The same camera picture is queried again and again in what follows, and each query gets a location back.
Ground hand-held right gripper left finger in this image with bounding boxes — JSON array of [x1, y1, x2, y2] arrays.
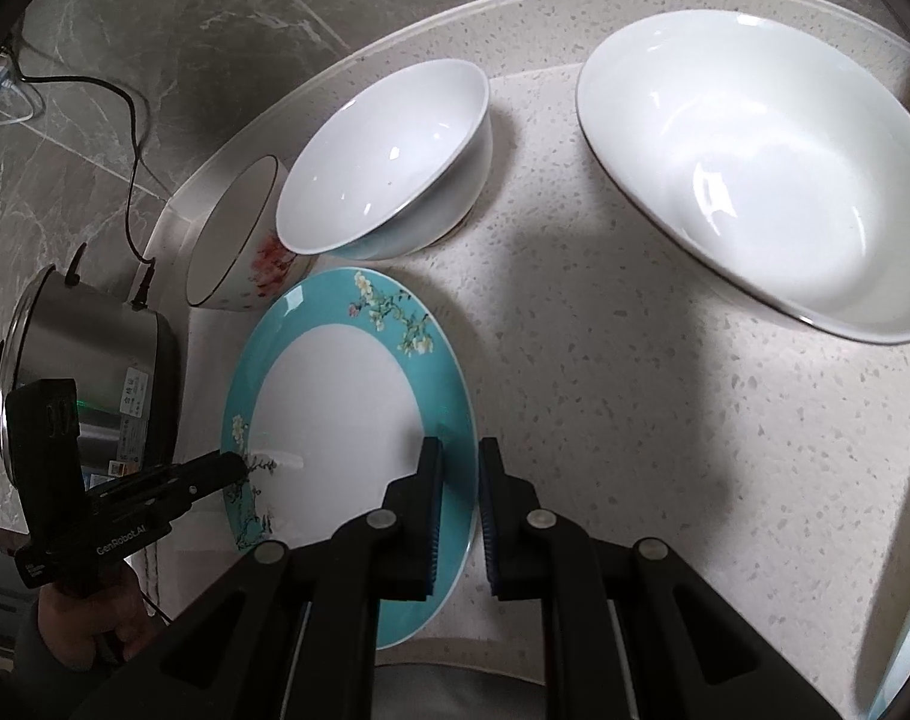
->
[[87, 435, 445, 720]]

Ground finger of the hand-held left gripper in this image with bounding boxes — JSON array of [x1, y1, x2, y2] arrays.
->
[[87, 450, 250, 523]]

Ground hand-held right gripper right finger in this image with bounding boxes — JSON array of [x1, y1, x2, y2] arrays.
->
[[479, 436, 838, 720]]

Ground teal rim floral plate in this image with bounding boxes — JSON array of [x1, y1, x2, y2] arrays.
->
[[222, 268, 478, 650]]

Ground red floral bowl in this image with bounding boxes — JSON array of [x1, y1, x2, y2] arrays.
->
[[183, 155, 321, 312]]

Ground person's left forearm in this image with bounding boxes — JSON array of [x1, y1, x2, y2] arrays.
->
[[12, 607, 75, 692]]

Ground person's left hand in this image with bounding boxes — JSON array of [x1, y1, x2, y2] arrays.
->
[[37, 562, 157, 668]]

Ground stainless steel rice cooker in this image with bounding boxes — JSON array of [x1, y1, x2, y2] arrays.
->
[[0, 244, 182, 522]]

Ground white plate pale blue rim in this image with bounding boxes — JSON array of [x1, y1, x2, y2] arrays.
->
[[855, 540, 910, 720]]

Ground large white bowl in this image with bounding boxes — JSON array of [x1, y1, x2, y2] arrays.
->
[[575, 9, 910, 346]]

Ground black power cable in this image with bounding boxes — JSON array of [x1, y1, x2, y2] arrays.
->
[[1, 37, 160, 310]]

